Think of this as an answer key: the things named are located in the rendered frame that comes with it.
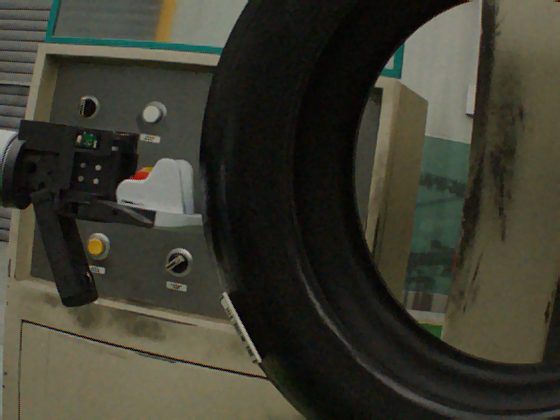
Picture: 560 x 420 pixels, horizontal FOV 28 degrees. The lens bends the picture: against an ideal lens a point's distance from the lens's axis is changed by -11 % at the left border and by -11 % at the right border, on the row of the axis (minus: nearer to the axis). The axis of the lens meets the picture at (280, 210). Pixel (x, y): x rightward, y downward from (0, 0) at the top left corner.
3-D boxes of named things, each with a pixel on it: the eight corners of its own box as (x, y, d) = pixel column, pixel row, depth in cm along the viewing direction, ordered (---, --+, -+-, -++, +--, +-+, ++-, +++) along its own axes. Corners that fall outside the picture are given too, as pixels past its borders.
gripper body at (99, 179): (119, 131, 104) (10, 117, 107) (104, 231, 104) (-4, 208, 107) (147, 134, 111) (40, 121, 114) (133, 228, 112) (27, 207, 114)
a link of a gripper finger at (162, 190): (218, 166, 103) (118, 151, 105) (207, 239, 103) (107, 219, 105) (228, 167, 106) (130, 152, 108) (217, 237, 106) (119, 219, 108)
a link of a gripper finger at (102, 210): (150, 210, 102) (62, 194, 104) (148, 229, 103) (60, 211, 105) (168, 210, 107) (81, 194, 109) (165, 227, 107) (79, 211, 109)
